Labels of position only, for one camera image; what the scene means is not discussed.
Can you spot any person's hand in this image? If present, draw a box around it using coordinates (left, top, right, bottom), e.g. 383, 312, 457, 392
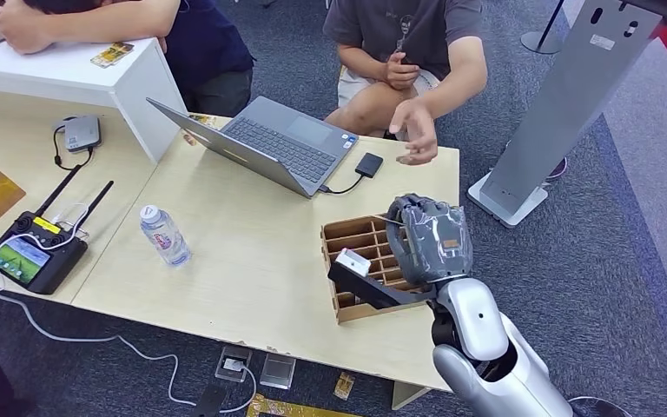
0, 5, 56, 56

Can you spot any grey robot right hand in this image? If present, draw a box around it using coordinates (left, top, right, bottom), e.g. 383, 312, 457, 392
385, 194, 474, 287

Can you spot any person's right hand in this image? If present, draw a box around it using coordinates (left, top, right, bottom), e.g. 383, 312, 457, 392
380, 51, 422, 91

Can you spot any person's left hand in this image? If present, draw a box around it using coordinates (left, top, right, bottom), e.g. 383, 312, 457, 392
387, 98, 439, 167

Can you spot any person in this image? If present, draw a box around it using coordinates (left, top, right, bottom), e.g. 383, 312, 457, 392
321, 0, 489, 167
0, 0, 254, 119

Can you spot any black external drive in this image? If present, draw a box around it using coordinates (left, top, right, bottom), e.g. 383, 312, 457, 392
354, 152, 385, 179

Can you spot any grey hub device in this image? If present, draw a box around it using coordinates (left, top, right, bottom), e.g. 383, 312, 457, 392
63, 115, 102, 154

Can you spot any white counter box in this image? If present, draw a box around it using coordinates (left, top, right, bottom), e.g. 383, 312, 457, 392
0, 16, 189, 165

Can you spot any grey laptop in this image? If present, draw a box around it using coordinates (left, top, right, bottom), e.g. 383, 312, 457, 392
145, 95, 360, 200

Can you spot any shoe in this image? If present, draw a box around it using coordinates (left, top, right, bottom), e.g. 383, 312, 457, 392
545, 156, 569, 181

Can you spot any black stanchion pole with base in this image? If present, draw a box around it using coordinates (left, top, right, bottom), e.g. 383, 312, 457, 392
520, 0, 568, 56

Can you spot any grey kiosk stand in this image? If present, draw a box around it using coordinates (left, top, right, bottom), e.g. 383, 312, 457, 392
466, 0, 667, 229

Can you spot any grey floor socket plate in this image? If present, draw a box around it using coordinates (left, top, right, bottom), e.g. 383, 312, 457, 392
259, 352, 298, 391

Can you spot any gold printed sheet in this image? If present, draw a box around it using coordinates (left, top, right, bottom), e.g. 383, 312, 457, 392
245, 394, 363, 417

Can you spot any floor socket with plug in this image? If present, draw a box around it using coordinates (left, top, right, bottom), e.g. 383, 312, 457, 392
214, 344, 253, 384

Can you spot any black remote controller with antennas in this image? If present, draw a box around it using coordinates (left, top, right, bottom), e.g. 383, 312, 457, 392
0, 163, 115, 295

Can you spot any clear plastic water bottle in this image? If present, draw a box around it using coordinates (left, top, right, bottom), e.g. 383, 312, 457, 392
139, 204, 192, 268

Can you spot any black flat floor object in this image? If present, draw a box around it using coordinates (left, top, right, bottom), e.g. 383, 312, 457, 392
192, 384, 229, 417

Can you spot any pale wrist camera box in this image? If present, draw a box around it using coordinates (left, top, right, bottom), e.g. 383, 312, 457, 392
334, 248, 372, 279

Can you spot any black drive cable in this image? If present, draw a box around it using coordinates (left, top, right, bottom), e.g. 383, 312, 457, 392
317, 174, 367, 196

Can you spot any black hub cable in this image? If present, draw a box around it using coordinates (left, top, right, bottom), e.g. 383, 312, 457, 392
51, 117, 94, 172

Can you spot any long white cable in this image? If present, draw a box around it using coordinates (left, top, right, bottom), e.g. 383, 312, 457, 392
0, 202, 258, 414

